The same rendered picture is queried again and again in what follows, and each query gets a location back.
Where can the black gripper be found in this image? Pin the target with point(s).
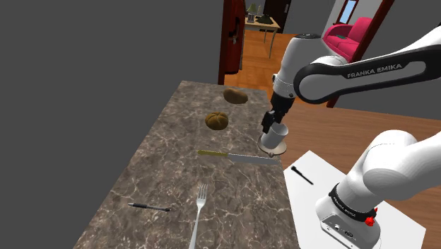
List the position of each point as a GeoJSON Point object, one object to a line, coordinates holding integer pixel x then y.
{"type": "Point", "coordinates": [282, 105]}

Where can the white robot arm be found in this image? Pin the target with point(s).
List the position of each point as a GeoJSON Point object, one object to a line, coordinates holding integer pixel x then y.
{"type": "Point", "coordinates": [386, 74]}

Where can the white cup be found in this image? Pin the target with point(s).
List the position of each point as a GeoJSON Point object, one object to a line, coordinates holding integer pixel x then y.
{"type": "Point", "coordinates": [275, 136]}

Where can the tan round saucer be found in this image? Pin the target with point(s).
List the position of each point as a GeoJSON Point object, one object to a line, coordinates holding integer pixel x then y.
{"type": "Point", "coordinates": [277, 149]}

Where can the brown potato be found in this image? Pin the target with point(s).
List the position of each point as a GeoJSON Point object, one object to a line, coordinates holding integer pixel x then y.
{"type": "Point", "coordinates": [235, 96]}

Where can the brown bread roll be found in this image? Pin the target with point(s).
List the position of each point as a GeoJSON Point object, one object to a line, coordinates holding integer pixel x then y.
{"type": "Point", "coordinates": [216, 121]}

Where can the black pin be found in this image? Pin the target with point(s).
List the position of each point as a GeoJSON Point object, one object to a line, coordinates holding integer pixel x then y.
{"type": "Point", "coordinates": [302, 176]}

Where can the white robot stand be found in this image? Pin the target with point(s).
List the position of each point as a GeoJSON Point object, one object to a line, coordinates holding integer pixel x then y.
{"type": "Point", "coordinates": [306, 203]}

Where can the dark red door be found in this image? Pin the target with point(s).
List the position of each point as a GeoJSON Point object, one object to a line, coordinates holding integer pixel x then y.
{"type": "Point", "coordinates": [230, 38]}

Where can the wooden side table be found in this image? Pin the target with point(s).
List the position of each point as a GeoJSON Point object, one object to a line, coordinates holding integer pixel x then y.
{"type": "Point", "coordinates": [263, 24]}

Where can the silver fork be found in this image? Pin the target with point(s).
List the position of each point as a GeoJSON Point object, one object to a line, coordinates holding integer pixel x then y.
{"type": "Point", "coordinates": [200, 207]}

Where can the dark brown door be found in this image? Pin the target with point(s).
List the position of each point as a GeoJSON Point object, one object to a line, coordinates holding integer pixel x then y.
{"type": "Point", "coordinates": [277, 13]}

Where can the pink sofa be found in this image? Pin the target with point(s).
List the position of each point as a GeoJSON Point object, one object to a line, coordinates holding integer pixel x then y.
{"type": "Point", "coordinates": [348, 39]}

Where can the window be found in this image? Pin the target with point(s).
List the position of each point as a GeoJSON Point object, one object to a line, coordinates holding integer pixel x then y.
{"type": "Point", "coordinates": [349, 10]}

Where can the black pen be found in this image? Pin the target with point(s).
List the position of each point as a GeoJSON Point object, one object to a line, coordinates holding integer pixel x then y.
{"type": "Point", "coordinates": [148, 206]}

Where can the dark red door frame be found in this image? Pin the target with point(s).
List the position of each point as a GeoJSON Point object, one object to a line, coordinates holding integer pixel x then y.
{"type": "Point", "coordinates": [370, 34]}

